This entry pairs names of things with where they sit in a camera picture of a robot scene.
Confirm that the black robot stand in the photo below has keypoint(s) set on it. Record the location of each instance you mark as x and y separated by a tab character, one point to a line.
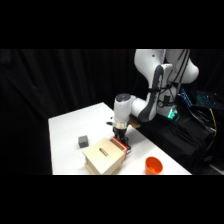
180	140

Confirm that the black curtain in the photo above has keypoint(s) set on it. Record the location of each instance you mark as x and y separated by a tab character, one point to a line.
50	83

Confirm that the light wooden drawer box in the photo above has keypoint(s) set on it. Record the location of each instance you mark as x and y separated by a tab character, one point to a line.
101	158

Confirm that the small gray cube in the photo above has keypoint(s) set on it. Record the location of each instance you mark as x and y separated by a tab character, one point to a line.
83	141

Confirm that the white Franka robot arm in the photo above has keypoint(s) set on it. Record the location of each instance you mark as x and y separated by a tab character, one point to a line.
124	106

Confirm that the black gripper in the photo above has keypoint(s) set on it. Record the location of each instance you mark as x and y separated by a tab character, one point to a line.
120	131

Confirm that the small green light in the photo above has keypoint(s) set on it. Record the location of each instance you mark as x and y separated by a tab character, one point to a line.
172	114

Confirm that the orange cup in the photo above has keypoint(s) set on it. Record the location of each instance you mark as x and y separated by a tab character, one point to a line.
154	165

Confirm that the blue lit keyboard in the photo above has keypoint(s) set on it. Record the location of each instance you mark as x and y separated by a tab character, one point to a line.
200	98

